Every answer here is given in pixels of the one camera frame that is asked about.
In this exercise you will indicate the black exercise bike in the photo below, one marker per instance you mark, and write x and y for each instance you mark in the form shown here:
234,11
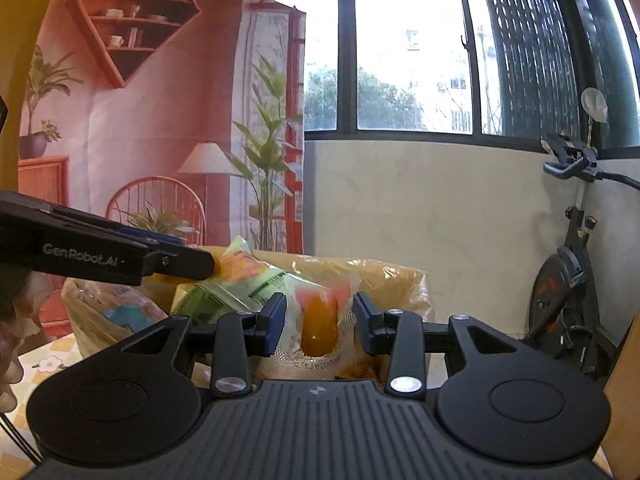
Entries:
565,285

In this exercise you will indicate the dark framed window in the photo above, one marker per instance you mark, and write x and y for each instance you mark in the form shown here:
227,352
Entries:
400,60

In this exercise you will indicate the clear snack bag teal label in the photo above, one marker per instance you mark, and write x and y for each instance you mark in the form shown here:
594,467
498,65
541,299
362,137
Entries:
125,317

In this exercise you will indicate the green snack bag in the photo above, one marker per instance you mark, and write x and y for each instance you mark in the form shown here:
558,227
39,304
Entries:
225,295

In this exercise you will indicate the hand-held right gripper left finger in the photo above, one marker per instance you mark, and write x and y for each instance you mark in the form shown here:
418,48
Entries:
275,321

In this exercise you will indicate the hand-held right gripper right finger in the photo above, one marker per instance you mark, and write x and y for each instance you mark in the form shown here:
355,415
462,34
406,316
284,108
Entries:
363,323

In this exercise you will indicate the clear packet with orange snack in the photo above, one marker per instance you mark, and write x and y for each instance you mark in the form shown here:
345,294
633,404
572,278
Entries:
320,325

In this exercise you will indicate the person's left hand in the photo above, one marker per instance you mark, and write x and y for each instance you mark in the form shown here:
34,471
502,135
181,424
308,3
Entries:
12,360

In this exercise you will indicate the printed room backdrop cloth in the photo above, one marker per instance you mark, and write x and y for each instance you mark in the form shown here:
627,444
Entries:
165,135

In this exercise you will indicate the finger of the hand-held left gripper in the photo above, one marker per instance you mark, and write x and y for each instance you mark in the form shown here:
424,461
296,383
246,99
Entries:
150,236
180,262

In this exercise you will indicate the cardboard box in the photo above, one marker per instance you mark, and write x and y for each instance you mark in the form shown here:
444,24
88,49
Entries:
395,285

